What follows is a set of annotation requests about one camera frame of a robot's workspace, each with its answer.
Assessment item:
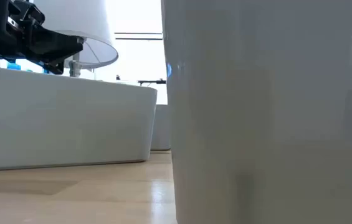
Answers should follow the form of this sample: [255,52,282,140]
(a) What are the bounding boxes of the table lamp with white shade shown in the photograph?
[33,0,120,78]

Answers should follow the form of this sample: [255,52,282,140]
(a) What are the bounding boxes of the black desk in background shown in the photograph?
[137,79,166,86]

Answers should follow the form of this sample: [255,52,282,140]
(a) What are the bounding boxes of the white plastic basket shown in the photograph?
[150,104,172,152]
[0,64,158,172]
[160,0,352,224]

